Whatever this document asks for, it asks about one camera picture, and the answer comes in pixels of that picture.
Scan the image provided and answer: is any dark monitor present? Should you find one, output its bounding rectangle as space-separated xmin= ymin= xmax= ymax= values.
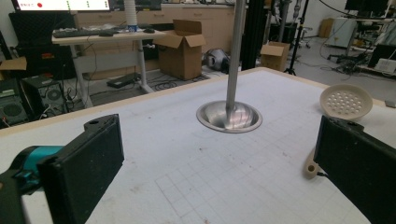
xmin=344 ymin=0 xmax=390 ymax=13

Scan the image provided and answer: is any computer monitor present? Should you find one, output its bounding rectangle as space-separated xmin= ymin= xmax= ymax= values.
xmin=11 ymin=0 xmax=111 ymax=12

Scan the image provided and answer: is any black keyboard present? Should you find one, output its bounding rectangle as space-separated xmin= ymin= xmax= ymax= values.
xmin=52 ymin=28 xmax=120 ymax=39

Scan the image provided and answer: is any black metal column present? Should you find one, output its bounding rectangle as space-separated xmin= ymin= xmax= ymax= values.
xmin=241 ymin=0 xmax=269 ymax=71

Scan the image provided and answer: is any light wooden desk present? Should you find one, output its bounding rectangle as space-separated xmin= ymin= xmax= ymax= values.
xmin=51 ymin=29 xmax=166 ymax=109

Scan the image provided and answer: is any flat cardboard piece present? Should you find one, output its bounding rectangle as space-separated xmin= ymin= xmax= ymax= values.
xmin=0 ymin=56 xmax=28 ymax=73

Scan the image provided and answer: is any white cabinet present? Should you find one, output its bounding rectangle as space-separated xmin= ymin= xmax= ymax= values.
xmin=330 ymin=17 xmax=358 ymax=49

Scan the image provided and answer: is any black tripod stand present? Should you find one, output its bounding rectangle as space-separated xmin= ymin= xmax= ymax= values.
xmin=283 ymin=0 xmax=310 ymax=77

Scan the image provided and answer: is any stack of white cups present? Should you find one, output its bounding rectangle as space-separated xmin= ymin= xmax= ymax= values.
xmin=123 ymin=0 xmax=139 ymax=33

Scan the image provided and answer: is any large black case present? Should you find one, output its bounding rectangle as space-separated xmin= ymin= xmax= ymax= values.
xmin=8 ymin=11 xmax=78 ymax=79

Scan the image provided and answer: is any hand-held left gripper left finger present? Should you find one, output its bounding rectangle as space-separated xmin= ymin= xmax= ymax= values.
xmin=36 ymin=114 xmax=125 ymax=224

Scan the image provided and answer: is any flat black device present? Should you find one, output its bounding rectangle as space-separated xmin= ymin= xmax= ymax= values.
xmin=106 ymin=73 xmax=141 ymax=90

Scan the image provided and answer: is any beige slotted spoon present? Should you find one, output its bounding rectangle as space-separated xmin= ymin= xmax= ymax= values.
xmin=303 ymin=83 xmax=374 ymax=180

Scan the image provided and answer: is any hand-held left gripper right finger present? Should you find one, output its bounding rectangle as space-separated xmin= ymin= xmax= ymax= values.
xmin=313 ymin=115 xmax=396 ymax=224

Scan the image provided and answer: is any open cardboard box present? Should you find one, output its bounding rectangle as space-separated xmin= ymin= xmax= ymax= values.
xmin=153 ymin=19 xmax=207 ymax=81

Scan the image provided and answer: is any grey helmet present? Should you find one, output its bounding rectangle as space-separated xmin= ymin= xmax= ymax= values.
xmin=204 ymin=48 xmax=232 ymax=72

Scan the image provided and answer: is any small cardboard box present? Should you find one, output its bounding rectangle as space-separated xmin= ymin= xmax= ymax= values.
xmin=261 ymin=41 xmax=291 ymax=73

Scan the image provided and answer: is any metal pole with round base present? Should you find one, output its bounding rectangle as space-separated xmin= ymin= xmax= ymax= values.
xmin=195 ymin=0 xmax=263 ymax=134

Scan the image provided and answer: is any black computer tower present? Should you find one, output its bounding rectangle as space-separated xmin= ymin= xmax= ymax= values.
xmin=21 ymin=76 xmax=68 ymax=118

